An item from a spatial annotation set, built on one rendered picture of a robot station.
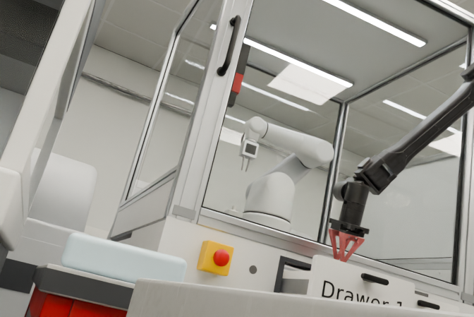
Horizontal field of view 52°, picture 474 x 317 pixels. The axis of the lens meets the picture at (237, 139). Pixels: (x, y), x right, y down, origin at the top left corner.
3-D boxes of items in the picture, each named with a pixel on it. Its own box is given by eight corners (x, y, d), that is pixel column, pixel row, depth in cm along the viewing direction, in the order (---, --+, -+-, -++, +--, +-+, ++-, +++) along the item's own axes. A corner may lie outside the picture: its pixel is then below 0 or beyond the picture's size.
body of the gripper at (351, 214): (347, 229, 134) (354, 203, 134) (369, 236, 124) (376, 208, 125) (326, 224, 132) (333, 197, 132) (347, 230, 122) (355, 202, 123)
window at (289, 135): (454, 285, 152) (471, 26, 184) (199, 207, 126) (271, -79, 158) (453, 285, 152) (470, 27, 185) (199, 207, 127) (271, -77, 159)
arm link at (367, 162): (372, 156, 128) (393, 181, 129) (353, 157, 140) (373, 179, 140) (340, 188, 126) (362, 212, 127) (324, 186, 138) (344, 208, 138)
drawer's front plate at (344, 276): (411, 330, 119) (415, 283, 122) (309, 303, 110) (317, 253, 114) (406, 329, 120) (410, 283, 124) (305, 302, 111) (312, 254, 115)
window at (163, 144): (185, 166, 130) (252, -82, 159) (183, 165, 130) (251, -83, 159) (125, 204, 207) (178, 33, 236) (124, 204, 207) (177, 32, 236)
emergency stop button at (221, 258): (228, 268, 116) (232, 251, 117) (213, 264, 115) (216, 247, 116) (223, 268, 118) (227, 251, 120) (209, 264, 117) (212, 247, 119)
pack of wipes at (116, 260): (176, 296, 68) (184, 263, 70) (180, 295, 59) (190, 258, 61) (69, 270, 67) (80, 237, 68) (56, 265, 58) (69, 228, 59)
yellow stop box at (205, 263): (229, 276, 118) (235, 246, 120) (202, 269, 116) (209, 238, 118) (221, 276, 122) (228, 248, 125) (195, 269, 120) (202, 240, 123)
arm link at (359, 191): (354, 178, 126) (374, 184, 127) (343, 177, 133) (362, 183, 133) (348, 204, 125) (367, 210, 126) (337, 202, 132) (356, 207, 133)
